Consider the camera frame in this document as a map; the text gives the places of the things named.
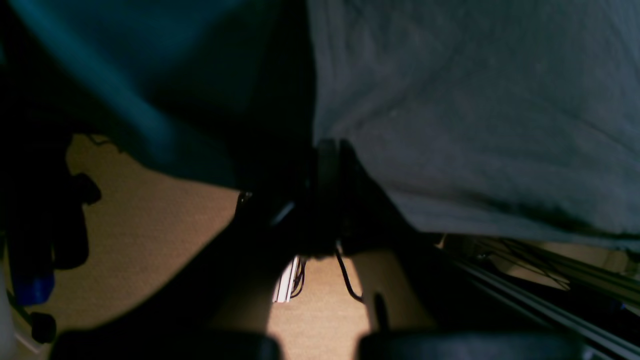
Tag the blue table cloth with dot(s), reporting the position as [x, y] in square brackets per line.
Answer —
[215, 91]

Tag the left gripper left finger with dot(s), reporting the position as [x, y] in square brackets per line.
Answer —
[218, 306]

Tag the dark grey T-shirt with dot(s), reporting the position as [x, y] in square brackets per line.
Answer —
[505, 118]

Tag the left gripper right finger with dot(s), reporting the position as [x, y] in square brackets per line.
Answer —
[422, 306]

